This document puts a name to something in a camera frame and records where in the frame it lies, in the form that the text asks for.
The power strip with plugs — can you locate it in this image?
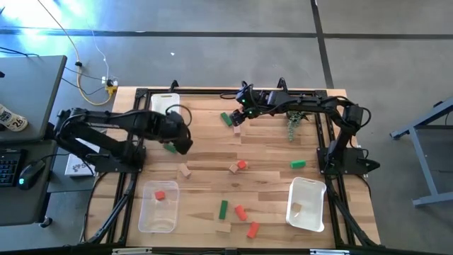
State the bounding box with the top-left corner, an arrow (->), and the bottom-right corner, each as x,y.
101,76 -> 120,96

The white printed booklet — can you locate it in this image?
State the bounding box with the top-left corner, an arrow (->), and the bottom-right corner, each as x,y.
64,137 -> 98,177

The black aluminium table frame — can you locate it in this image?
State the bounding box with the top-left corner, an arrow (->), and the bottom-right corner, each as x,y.
79,86 -> 382,249

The dark desk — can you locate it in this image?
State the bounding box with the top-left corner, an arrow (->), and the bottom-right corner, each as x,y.
0,140 -> 59,227

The red rectangular wooden block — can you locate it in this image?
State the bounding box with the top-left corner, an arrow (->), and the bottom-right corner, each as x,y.
234,204 -> 248,222

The clear plastic bin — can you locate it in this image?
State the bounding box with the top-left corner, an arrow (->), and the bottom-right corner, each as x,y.
137,180 -> 180,234

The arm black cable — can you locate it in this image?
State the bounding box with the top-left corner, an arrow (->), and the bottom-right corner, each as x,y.
165,103 -> 193,123
219,80 -> 245,100

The black keyboard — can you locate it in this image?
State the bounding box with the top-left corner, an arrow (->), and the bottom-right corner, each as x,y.
0,148 -> 28,188

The white plastic bin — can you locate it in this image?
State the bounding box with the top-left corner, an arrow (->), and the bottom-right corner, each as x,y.
285,176 -> 328,233
150,92 -> 181,116

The potted succulent plant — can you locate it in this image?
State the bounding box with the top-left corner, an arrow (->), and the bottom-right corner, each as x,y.
285,110 -> 313,142

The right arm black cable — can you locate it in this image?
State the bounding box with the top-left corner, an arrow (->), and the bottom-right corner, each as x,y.
219,80 -> 245,100

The silver metal bracket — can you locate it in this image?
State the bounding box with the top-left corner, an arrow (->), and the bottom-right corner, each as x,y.
309,249 -> 351,255
111,247 -> 153,255

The grey metal table frame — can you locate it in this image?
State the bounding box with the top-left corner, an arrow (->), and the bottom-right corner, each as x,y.
389,97 -> 453,208

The black computer mouse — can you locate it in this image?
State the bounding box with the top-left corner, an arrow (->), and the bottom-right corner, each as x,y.
17,159 -> 47,191

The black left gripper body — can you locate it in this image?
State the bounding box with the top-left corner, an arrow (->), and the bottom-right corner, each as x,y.
155,111 -> 191,142

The white floor cable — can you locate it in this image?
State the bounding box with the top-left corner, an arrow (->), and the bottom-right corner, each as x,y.
84,17 -> 110,81

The yellow floor cable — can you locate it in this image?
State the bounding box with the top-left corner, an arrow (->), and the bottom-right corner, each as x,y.
37,0 -> 117,107

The red wooden cylinder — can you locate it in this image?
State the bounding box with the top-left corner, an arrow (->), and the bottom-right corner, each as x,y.
246,221 -> 261,239

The grey desk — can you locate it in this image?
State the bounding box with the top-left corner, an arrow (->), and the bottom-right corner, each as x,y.
0,55 -> 68,143

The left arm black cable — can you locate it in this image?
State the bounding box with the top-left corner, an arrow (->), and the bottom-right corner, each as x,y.
165,103 -> 193,123

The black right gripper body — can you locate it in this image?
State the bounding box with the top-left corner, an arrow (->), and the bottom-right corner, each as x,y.
235,81 -> 273,118

